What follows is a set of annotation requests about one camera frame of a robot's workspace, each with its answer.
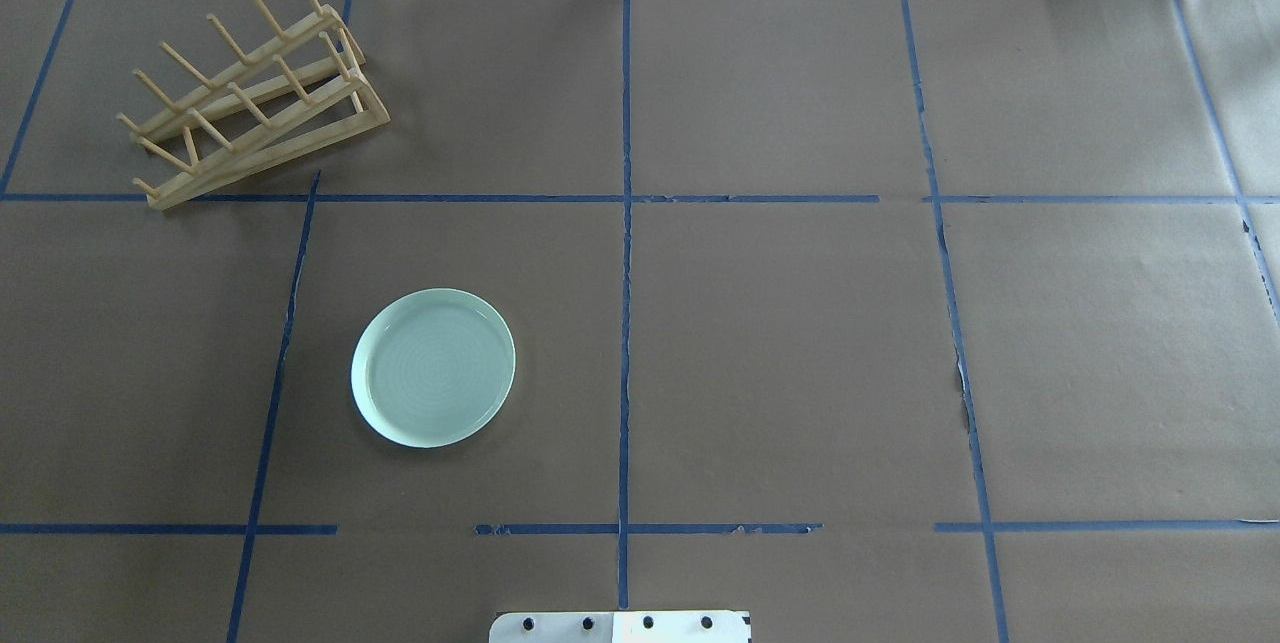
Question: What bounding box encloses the mint green plate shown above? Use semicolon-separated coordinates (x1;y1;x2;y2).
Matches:
349;288;517;450

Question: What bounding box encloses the wooden dish rack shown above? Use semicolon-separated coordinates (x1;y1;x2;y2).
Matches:
116;0;390;211

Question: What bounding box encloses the white pedestal column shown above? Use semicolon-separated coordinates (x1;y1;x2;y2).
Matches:
488;610;753;642

